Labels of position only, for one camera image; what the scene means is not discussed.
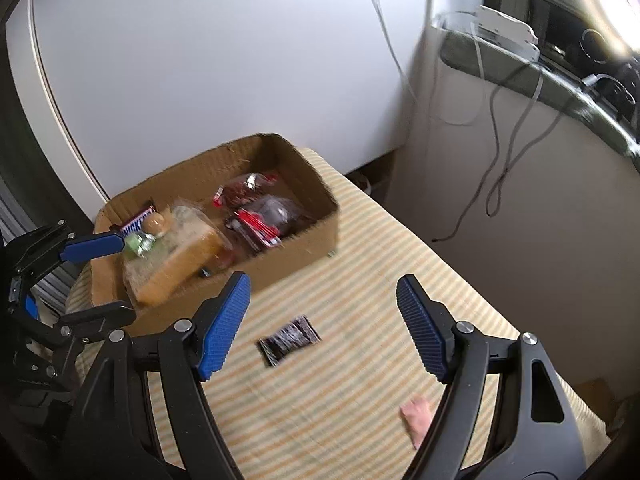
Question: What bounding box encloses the Snickers bar brown wrapper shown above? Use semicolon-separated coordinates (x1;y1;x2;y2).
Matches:
110;200;157;237

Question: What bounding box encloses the green candy clear wrapper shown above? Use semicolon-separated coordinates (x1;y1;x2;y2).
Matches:
124;231;156;259

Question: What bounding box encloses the black cream candy packet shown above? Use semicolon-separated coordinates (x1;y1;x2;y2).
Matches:
257;315;322;367

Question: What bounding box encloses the pink snack packet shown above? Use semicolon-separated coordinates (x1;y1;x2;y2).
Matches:
399;396;434;450

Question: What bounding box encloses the red clear snack packet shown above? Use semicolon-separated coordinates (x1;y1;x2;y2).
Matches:
226;208;281;252

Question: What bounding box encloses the brown cardboard box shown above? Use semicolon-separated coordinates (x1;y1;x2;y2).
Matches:
90;133;338;335

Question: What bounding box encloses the round caramel candy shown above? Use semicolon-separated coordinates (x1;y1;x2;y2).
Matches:
141;211;169;238

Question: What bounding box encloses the packaged bread loaf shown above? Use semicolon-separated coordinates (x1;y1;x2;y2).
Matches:
122;200;233;309

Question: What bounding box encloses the red dates snack bag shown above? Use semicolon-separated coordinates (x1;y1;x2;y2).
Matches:
212;172;278;209

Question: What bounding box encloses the grey window sill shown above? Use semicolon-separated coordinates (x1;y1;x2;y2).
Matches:
439;29;640;162

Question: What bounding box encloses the white power strip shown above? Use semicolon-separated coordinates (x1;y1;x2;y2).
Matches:
475;6;539;62

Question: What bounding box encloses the black cable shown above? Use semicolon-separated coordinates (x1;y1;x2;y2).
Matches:
430;49;637;245

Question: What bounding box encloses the white cable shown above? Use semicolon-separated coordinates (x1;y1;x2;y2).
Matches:
359;0;547;129

